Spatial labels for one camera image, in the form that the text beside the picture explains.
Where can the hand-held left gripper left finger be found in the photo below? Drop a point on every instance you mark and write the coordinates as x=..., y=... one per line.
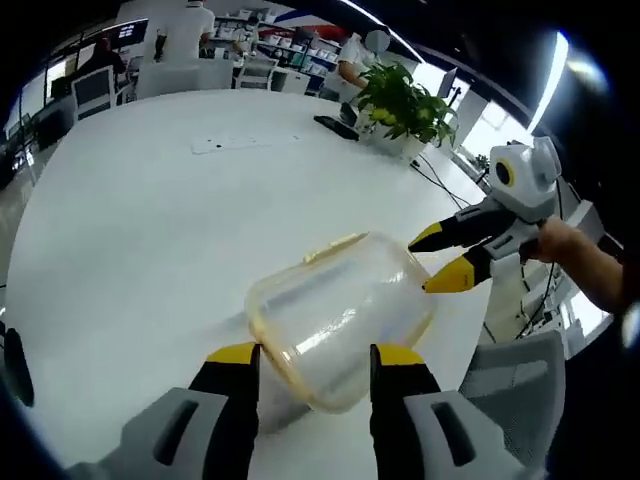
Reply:
x=200, y=425

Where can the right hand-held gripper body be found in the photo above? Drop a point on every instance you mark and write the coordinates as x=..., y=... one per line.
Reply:
x=530, y=180

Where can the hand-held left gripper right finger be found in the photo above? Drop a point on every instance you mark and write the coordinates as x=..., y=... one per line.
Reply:
x=415, y=430

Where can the clear plastic buckle container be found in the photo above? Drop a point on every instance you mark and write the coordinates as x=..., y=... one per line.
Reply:
x=335, y=320

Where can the person's right hand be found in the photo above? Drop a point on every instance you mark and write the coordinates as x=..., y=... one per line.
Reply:
x=562, y=242

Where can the white plant pot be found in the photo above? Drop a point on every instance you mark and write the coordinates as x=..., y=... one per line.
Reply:
x=400, y=142

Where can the long ceiling light strip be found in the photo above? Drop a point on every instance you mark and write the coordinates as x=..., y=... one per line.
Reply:
x=552, y=75

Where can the mesh office chair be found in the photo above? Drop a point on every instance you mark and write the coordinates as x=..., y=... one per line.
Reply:
x=515, y=385

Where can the desk monitor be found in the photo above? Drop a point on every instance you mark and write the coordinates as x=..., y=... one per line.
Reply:
x=447, y=82

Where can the green potted plant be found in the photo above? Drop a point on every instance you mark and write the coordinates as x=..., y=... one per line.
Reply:
x=400, y=100

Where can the black phone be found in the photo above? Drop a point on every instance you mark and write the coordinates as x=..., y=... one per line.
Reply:
x=336, y=126

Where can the white framed office chair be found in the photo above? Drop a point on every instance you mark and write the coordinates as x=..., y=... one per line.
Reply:
x=92, y=92
x=256, y=74

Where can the storage shelf with bins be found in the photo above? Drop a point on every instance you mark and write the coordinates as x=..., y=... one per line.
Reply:
x=285, y=37

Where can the white low cabinet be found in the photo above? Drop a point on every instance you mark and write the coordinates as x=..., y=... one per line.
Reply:
x=185, y=77

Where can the white post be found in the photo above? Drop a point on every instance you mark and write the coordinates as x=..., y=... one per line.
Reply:
x=507, y=300

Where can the wall screen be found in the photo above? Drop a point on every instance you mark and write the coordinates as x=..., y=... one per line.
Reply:
x=132, y=30

